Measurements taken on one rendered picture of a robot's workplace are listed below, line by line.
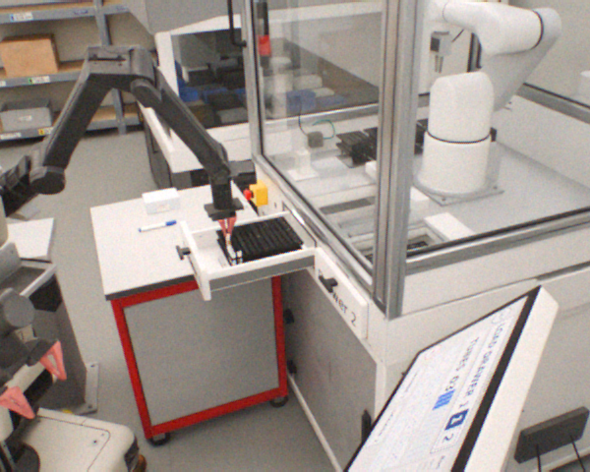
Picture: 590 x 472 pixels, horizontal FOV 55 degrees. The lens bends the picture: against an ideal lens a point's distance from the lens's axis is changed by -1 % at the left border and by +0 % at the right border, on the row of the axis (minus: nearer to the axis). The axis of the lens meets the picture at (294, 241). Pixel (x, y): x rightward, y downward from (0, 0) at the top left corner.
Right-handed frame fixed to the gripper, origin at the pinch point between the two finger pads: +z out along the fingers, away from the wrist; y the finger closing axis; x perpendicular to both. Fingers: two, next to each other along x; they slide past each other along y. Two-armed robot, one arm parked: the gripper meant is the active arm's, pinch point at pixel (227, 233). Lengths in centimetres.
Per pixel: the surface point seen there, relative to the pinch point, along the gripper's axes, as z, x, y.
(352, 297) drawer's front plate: 3.6, -38.2, 21.2
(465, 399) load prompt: -21, -95, 12
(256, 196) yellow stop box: 7.3, 32.5, 18.2
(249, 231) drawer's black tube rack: 5.2, 6.8, 8.1
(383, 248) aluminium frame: -16, -49, 24
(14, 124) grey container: 75, 390, -95
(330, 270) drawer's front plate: 3.7, -25.2, 21.1
